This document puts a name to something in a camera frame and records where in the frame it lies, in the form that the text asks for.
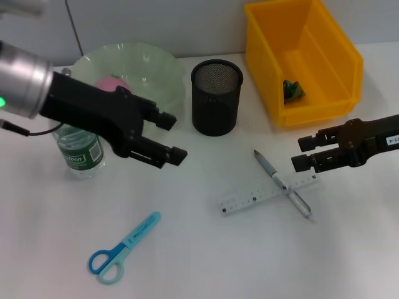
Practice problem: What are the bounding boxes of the pink toy peach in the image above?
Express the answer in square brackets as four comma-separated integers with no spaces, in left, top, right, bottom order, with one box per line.
[94,76,133,94]

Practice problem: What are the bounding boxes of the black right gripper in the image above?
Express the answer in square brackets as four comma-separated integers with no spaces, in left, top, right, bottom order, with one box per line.
[291,113,399,174]

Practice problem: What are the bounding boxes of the yellow plastic bin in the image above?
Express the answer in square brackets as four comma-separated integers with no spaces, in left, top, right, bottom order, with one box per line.
[244,0,365,128]

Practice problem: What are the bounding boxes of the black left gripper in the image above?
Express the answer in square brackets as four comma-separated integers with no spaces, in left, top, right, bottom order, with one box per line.
[39,70,188,171]

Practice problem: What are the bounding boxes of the blue plastic scissors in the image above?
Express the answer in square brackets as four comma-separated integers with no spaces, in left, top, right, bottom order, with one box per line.
[88,211,162,285]

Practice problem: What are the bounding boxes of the green plastic wrapper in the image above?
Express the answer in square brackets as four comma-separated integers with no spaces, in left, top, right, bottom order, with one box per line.
[282,79,307,103]

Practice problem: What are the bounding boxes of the green glass fruit bowl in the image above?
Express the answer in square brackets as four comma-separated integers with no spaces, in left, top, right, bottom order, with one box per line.
[70,42,186,141]

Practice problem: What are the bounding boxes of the clear green-label water bottle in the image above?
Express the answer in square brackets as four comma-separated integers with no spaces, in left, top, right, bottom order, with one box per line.
[51,123,106,180]

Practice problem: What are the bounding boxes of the black mesh pen cup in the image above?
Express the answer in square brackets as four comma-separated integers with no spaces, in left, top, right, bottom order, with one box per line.
[190,59,244,137]

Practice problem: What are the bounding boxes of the clear plastic ruler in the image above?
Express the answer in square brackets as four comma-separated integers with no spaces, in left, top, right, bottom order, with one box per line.
[218,173,322,217]

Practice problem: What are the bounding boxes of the grey white pen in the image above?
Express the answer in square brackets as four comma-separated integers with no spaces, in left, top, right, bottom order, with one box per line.
[253,149,312,224]

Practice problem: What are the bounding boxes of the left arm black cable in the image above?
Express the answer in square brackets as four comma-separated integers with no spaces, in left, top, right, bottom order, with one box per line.
[0,119,65,137]

